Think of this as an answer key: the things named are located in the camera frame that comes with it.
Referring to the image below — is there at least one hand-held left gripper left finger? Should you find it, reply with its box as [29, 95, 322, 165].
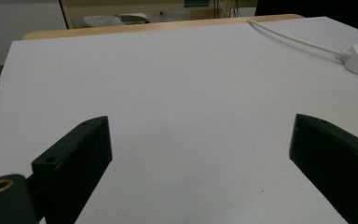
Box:
[31, 115, 114, 224]

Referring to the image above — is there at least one white power cable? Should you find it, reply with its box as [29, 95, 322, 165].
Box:
[247, 20, 343, 56]

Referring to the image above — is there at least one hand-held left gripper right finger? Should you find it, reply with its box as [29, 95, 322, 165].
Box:
[288, 113, 358, 224]

